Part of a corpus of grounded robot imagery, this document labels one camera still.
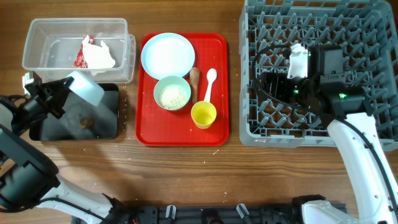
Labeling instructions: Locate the yellow plastic cup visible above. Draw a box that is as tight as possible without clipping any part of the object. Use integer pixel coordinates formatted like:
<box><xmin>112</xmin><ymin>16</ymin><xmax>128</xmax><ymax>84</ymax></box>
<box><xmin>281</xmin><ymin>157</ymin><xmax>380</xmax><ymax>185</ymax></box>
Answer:
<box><xmin>191</xmin><ymin>101</ymin><xmax>217</xmax><ymax>129</ymax></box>

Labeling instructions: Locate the brown carrot-like food piece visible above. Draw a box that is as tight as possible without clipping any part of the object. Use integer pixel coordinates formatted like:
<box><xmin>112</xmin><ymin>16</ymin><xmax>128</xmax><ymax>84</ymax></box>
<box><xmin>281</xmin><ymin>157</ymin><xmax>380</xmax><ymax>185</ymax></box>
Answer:
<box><xmin>189</xmin><ymin>67</ymin><xmax>200</xmax><ymax>104</ymax></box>

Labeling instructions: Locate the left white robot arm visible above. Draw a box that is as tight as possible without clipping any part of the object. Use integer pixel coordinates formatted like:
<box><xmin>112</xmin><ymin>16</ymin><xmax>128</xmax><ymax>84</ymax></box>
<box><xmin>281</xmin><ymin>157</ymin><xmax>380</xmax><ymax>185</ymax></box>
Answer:
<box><xmin>1</xmin><ymin>73</ymin><xmax>134</xmax><ymax>223</ymax></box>

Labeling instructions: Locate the red snack wrapper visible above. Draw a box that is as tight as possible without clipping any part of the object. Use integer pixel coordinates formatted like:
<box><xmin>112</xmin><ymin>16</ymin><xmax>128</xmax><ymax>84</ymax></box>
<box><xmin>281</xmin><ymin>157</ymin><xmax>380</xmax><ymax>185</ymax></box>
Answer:
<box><xmin>73</xmin><ymin>35</ymin><xmax>94</xmax><ymax>68</ymax></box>

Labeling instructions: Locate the small light blue bowl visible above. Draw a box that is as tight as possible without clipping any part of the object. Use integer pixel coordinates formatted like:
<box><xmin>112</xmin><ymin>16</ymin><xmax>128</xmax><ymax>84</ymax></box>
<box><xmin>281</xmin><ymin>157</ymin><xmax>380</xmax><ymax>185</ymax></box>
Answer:
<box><xmin>67</xmin><ymin>71</ymin><xmax>104</xmax><ymax>106</ymax></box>

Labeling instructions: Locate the green bowl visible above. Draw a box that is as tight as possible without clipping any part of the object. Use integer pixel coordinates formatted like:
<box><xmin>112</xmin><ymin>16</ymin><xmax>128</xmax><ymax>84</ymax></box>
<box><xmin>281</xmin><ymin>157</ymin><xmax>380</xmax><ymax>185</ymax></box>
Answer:
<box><xmin>154</xmin><ymin>76</ymin><xmax>192</xmax><ymax>111</ymax></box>

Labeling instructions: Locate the clear plastic bin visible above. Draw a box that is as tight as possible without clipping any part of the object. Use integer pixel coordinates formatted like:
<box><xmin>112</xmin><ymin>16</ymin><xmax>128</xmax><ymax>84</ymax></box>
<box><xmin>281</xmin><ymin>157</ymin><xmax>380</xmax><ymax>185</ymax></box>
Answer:
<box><xmin>22</xmin><ymin>18</ymin><xmax>136</xmax><ymax>83</ymax></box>

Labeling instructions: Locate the brown food scrap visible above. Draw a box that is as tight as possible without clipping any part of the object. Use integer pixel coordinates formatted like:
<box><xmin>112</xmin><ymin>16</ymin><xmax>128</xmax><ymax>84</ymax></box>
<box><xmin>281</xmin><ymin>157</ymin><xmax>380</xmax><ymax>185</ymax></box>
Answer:
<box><xmin>79</xmin><ymin>117</ymin><xmax>95</xmax><ymax>129</ymax></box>

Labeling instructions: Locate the grey dishwasher rack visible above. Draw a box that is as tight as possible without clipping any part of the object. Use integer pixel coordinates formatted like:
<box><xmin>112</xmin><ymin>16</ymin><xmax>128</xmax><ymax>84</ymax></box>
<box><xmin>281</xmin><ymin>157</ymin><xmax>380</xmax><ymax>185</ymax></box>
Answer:
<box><xmin>239</xmin><ymin>1</ymin><xmax>397</xmax><ymax>151</ymax></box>

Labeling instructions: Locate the large light blue plate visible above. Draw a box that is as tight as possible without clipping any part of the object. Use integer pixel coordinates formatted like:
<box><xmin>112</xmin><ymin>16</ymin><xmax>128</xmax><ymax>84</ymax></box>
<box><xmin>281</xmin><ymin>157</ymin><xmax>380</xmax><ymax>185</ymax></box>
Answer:
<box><xmin>141</xmin><ymin>32</ymin><xmax>196</xmax><ymax>80</ymax></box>

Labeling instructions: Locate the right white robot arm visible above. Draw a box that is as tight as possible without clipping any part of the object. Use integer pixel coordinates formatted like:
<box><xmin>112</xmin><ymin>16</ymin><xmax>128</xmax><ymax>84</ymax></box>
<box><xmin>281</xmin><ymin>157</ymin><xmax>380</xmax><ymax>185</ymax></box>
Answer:
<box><xmin>251</xmin><ymin>44</ymin><xmax>397</xmax><ymax>223</ymax></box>

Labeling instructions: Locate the white napkin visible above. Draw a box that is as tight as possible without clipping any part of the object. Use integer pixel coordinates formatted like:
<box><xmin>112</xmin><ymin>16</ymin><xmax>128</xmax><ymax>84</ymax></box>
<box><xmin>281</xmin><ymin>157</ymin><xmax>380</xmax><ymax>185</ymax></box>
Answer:
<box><xmin>81</xmin><ymin>35</ymin><xmax>116</xmax><ymax>76</ymax></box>

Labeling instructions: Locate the white plastic spoon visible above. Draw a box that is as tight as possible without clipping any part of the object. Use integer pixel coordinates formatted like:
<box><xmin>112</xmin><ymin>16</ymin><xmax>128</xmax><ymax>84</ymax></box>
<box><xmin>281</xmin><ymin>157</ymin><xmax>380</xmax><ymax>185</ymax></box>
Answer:
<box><xmin>204</xmin><ymin>68</ymin><xmax>217</xmax><ymax>102</ymax></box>

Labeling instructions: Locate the white rice pile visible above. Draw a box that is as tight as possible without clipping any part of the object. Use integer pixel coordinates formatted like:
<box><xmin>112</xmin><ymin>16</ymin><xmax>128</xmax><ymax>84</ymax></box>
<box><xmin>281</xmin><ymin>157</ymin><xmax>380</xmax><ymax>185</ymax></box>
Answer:
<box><xmin>159</xmin><ymin>85</ymin><xmax>188</xmax><ymax>110</ymax></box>

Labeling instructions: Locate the black tray bin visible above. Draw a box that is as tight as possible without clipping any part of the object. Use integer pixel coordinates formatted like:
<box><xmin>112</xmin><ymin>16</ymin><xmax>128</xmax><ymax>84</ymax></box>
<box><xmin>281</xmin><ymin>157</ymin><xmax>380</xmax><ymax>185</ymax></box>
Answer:
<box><xmin>29</xmin><ymin>83</ymin><xmax>120</xmax><ymax>141</ymax></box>

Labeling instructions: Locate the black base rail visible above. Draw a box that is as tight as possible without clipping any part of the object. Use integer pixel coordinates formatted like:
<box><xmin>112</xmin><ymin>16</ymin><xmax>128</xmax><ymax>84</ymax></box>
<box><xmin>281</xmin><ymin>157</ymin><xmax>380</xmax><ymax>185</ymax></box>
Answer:
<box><xmin>136</xmin><ymin>203</ymin><xmax>291</xmax><ymax>224</ymax></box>

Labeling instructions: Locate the red serving tray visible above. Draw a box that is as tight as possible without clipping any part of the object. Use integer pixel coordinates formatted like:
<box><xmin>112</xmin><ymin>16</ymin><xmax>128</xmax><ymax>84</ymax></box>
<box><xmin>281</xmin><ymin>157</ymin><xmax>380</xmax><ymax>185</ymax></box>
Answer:
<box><xmin>136</xmin><ymin>32</ymin><xmax>229</xmax><ymax>147</ymax></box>

